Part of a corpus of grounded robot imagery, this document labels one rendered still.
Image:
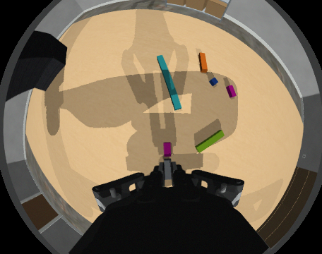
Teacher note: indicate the lime green rod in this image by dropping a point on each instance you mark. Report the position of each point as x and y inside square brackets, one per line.
[209, 141]

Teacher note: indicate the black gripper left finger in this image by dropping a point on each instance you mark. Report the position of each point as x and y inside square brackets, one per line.
[113, 191]

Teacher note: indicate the orange rod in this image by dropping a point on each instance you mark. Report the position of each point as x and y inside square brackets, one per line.
[203, 64]

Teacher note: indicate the turquoise rod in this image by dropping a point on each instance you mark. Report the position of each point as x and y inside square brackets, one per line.
[170, 85]

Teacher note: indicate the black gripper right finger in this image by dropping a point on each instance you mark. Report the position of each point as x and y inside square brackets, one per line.
[188, 185]

